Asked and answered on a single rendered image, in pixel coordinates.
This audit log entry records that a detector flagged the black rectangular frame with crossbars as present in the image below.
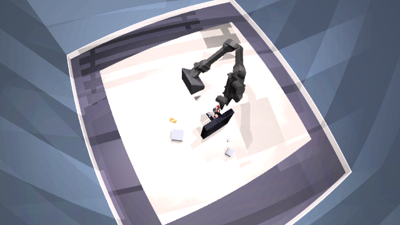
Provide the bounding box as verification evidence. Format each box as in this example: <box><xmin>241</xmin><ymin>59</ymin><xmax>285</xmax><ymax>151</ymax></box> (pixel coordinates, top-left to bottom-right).
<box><xmin>201</xmin><ymin>104</ymin><xmax>234</xmax><ymax>140</ymax></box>

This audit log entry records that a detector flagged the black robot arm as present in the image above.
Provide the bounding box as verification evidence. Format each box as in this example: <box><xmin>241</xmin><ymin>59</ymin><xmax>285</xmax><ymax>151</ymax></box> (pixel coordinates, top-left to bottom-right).
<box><xmin>188</xmin><ymin>39</ymin><xmax>247</xmax><ymax>103</ymax></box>

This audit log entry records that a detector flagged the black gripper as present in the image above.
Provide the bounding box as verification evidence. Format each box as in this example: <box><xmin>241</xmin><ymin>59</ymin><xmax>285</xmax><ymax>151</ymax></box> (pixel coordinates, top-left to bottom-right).
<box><xmin>215</xmin><ymin>85</ymin><xmax>234</xmax><ymax>110</ymax></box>

